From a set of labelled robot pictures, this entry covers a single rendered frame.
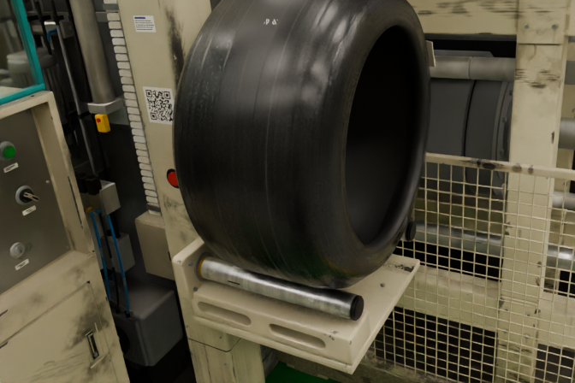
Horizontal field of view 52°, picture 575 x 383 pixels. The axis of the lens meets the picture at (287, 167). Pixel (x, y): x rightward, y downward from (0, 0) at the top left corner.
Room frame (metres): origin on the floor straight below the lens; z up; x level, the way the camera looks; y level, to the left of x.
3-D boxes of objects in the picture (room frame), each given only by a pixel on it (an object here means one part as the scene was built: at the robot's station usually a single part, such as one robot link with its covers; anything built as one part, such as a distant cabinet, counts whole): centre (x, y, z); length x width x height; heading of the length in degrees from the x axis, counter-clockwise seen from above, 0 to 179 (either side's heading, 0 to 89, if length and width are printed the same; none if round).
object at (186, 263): (1.14, 0.13, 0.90); 0.40 x 0.03 x 0.10; 147
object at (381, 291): (1.05, -0.02, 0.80); 0.37 x 0.36 x 0.02; 147
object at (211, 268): (0.93, 0.05, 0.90); 0.35 x 0.05 x 0.05; 57
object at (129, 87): (1.19, 0.29, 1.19); 0.05 x 0.04 x 0.48; 147
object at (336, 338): (0.93, 0.05, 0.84); 0.36 x 0.09 x 0.06; 57
